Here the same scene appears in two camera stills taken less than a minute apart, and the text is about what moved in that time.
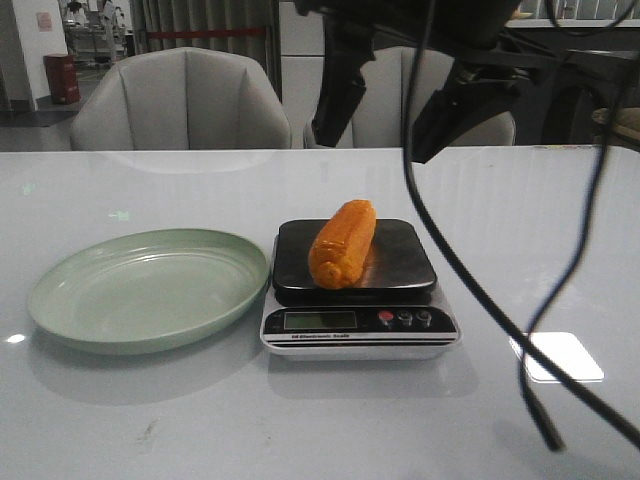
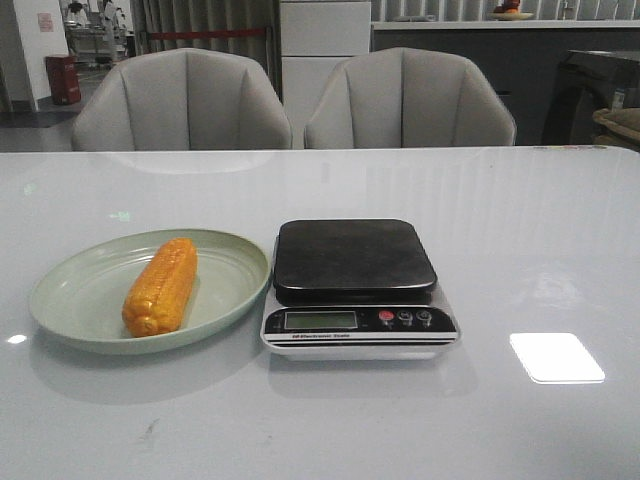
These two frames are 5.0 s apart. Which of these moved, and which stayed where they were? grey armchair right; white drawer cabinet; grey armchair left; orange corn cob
Moved: orange corn cob
Stayed: white drawer cabinet; grey armchair left; grey armchair right
